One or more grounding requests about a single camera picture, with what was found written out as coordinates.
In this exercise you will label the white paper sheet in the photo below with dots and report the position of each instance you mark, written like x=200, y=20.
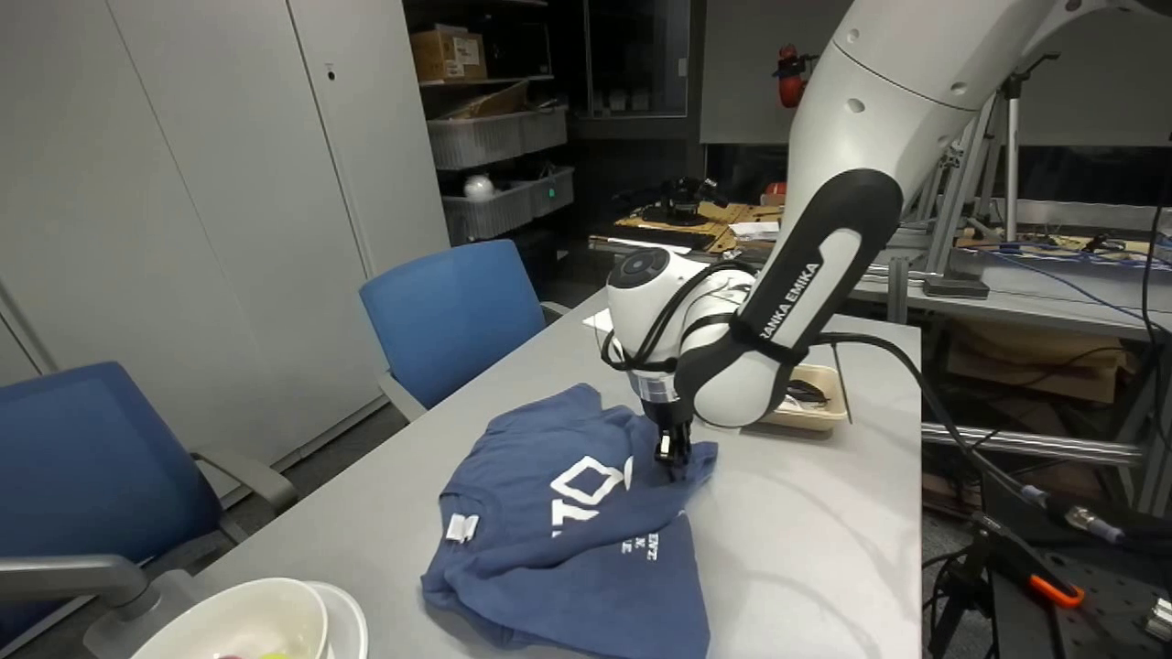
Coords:
x=600, y=320

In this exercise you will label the blue office chair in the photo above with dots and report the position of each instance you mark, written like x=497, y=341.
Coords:
x=85, y=463
x=452, y=313

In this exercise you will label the blue printed t-shirt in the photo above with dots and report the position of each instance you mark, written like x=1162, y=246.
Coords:
x=587, y=586

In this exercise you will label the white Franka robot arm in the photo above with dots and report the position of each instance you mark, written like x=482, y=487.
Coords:
x=882, y=96

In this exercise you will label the flat brown cardboard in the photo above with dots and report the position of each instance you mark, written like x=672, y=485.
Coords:
x=1040, y=369

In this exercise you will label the white round object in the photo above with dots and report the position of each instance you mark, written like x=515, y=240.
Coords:
x=479, y=187

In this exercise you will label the dark metal shelf rack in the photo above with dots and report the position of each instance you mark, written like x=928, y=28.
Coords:
x=501, y=86

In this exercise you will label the grey metal tripod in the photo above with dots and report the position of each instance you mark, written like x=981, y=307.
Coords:
x=1010, y=159

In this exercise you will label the red black tool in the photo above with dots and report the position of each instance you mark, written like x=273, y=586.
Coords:
x=794, y=74

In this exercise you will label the grey cluttered workbench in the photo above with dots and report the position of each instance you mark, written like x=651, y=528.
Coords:
x=1065, y=297

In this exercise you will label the white bowl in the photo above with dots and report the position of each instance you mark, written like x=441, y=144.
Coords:
x=244, y=611

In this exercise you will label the beige rectangular tray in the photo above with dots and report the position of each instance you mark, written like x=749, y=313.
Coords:
x=821, y=418

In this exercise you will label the grey plastic storage bin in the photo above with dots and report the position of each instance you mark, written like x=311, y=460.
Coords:
x=515, y=208
x=497, y=137

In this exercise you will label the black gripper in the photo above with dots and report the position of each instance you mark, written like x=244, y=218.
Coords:
x=675, y=421

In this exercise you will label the white plate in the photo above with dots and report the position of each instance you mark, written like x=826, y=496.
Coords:
x=349, y=623

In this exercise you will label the brown cardboard box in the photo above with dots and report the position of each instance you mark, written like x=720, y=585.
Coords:
x=449, y=56

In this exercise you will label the brown cardboard pieces pile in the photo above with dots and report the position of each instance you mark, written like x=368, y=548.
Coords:
x=684, y=225

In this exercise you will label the small silver metal part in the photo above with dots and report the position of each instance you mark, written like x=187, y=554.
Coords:
x=1160, y=622

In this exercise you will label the black perforated breadboard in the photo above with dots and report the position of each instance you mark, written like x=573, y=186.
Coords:
x=1102, y=636

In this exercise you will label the white tall cabinet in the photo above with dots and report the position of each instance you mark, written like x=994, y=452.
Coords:
x=186, y=186

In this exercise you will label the aluminium profile rail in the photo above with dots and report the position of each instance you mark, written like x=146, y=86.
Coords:
x=1040, y=446

